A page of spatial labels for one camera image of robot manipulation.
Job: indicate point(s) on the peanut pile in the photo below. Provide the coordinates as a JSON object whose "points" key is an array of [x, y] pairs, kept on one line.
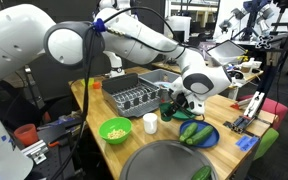
{"points": [[116, 134]]}

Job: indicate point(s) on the grey plastic bin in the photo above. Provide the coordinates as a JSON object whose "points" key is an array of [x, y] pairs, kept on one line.
{"points": [[150, 75]]}

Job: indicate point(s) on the dark green cucumber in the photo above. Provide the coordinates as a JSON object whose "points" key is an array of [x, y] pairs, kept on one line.
{"points": [[201, 173]]}

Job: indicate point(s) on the clear container grey lid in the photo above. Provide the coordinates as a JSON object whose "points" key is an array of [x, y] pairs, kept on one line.
{"points": [[225, 51]]}

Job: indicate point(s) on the yellow-green small bowl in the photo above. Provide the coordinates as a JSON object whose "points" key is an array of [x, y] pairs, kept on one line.
{"points": [[92, 82]]}

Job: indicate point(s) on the white black headset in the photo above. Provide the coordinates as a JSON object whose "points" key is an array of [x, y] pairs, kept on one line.
{"points": [[239, 75]]}

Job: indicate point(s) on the black aluminium camera stand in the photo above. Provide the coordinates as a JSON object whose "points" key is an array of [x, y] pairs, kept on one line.
{"points": [[267, 80]]}

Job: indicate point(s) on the black perforated board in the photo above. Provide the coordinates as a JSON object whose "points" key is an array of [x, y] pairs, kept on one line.
{"points": [[64, 160]]}

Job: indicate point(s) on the black office chair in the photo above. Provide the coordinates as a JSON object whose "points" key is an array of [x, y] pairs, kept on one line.
{"points": [[7, 103]]}

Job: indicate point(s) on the orange cube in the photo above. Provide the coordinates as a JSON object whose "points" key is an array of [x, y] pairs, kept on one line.
{"points": [[97, 85]]}

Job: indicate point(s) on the dark green cup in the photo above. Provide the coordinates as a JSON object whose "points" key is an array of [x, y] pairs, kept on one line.
{"points": [[164, 113]]}

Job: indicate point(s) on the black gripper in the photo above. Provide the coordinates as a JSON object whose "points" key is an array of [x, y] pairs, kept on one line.
{"points": [[181, 100]]}

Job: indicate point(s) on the light blue plate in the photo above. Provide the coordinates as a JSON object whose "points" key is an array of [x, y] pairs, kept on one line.
{"points": [[163, 85]]}

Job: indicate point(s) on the white mug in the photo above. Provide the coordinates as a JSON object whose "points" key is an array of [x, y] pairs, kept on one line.
{"points": [[150, 125]]}

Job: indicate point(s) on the green chair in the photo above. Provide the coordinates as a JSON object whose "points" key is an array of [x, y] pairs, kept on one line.
{"points": [[267, 141]]}

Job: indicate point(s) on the green plate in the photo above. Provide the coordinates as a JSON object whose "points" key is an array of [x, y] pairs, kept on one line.
{"points": [[184, 116]]}

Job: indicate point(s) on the red plastic cup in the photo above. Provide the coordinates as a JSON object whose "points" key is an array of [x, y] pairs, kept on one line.
{"points": [[26, 136]]}

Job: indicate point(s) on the long green cucumber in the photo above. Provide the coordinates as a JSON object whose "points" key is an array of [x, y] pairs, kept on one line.
{"points": [[188, 131], [200, 135]]}

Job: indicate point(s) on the pink chair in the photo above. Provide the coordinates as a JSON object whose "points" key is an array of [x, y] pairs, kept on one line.
{"points": [[274, 108]]}

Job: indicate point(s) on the white dome housing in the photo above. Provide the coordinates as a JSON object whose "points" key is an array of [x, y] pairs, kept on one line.
{"points": [[0, 150]]}

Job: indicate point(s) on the bright green bowl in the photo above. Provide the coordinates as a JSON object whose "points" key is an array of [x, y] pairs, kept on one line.
{"points": [[108, 126]]}

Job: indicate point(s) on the blue tape patch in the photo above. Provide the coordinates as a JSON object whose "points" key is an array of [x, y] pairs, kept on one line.
{"points": [[247, 142]]}

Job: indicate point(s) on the grey round tray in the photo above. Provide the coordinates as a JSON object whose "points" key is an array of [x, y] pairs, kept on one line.
{"points": [[160, 161]]}

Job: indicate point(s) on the grey dish rack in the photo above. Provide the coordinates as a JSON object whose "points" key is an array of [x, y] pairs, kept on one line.
{"points": [[120, 85]]}

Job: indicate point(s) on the aluminium extrusion block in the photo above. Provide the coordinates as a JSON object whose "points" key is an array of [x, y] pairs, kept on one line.
{"points": [[35, 151]]}

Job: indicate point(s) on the wooden side desk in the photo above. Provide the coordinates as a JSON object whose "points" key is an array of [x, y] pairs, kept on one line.
{"points": [[164, 66]]}

